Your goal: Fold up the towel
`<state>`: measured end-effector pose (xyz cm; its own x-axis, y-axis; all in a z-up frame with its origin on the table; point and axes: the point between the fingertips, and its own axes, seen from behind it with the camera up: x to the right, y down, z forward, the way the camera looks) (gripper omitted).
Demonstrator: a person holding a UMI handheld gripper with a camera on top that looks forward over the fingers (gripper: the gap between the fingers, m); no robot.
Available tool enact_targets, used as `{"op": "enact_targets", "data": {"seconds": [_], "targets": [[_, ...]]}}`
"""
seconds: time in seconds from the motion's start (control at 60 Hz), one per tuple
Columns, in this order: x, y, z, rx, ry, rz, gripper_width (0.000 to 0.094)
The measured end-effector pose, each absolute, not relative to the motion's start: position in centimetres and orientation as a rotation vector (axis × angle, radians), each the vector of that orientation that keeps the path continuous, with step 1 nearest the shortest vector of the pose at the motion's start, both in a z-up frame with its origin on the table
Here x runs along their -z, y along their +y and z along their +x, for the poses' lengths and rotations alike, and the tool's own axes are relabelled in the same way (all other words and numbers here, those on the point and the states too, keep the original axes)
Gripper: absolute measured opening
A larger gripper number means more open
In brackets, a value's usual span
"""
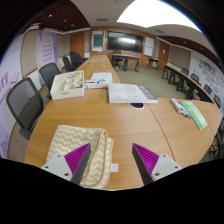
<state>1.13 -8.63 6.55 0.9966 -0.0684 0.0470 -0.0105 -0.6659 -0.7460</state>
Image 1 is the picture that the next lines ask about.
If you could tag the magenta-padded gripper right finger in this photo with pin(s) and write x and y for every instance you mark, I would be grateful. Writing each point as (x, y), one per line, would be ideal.
(146, 160)

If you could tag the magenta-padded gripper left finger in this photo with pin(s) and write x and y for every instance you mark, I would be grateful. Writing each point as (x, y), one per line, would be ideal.
(76, 159)

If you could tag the yellow white zigzag towel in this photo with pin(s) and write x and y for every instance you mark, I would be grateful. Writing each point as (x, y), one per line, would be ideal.
(66, 140)

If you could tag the small white paper tag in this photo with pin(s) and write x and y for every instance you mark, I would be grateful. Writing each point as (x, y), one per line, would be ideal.
(114, 167)

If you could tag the small dark oval object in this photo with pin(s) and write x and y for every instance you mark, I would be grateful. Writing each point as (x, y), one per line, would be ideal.
(137, 106)

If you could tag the white printed booklet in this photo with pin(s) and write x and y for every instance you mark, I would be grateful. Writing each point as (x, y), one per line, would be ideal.
(177, 106)

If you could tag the white cardboard box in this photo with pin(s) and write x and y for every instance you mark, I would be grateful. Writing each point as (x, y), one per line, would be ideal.
(66, 93)

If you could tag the green booklet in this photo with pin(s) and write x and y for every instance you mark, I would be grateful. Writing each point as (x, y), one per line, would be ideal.
(196, 115)

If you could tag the large white book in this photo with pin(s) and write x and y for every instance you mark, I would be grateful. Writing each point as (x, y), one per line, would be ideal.
(126, 93)

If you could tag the black mesh office chair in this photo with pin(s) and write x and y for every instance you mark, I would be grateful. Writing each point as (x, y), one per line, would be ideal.
(49, 73)
(23, 103)

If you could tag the white blue printed leaflet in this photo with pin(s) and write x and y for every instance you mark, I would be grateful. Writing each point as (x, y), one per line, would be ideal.
(100, 80)

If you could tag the long curved side table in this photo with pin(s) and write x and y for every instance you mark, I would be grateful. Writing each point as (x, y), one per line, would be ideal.
(181, 78)

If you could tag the row of black chairs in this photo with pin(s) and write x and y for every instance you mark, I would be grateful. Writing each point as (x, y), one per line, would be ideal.
(195, 77)

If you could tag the group of black office chairs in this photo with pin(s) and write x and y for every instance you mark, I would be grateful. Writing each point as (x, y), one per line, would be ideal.
(74, 60)

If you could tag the small dark side table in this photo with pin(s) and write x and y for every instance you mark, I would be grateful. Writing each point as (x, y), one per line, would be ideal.
(153, 60)

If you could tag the black-legged wooden desk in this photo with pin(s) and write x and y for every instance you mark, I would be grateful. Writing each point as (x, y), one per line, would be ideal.
(126, 56)

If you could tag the wooden door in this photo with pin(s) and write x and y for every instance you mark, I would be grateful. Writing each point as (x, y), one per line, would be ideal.
(163, 55)
(77, 43)

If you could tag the purple standing banner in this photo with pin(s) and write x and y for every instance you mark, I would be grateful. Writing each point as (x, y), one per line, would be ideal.
(46, 53)

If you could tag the plain white whiteboard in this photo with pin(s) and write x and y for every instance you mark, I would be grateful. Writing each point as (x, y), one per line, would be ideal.
(149, 46)

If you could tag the whiteboard with green sheet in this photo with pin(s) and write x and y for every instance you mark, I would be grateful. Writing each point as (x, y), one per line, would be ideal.
(97, 40)

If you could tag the bright ceiling light panel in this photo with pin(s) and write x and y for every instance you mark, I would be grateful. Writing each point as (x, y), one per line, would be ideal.
(153, 15)

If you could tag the white purple wall poster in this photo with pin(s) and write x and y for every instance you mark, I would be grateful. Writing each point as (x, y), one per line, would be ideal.
(8, 83)

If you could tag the wall of colourful pictures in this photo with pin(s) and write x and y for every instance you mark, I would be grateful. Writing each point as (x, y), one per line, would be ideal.
(210, 75)

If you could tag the large black wall screen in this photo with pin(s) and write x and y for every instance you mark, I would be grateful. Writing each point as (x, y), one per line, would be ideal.
(125, 41)

